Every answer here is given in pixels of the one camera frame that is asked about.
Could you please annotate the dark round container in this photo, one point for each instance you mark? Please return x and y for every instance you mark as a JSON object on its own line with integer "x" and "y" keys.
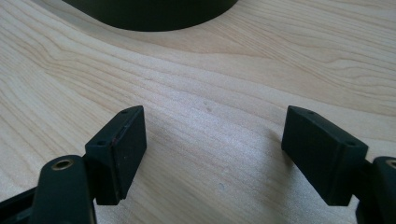
{"x": 149, "y": 14}

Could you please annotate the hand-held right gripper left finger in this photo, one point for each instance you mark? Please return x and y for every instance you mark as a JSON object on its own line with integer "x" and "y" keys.
{"x": 120, "y": 158}

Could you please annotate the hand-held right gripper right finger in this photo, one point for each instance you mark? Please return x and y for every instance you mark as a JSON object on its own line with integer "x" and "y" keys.
{"x": 323, "y": 155}

